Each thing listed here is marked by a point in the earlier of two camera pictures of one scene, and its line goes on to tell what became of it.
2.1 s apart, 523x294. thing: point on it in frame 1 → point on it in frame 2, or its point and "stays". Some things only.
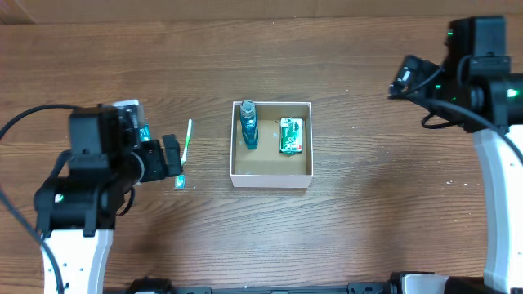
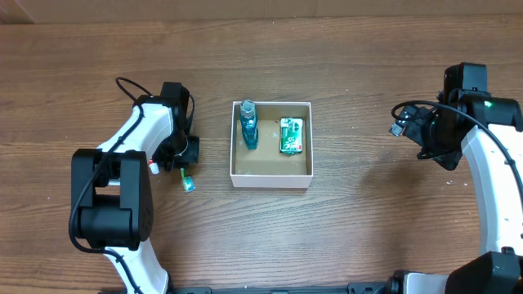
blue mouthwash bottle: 248,118 stays
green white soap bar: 291,135 stays
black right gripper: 412,75 → 449,159
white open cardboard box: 265,166 stays
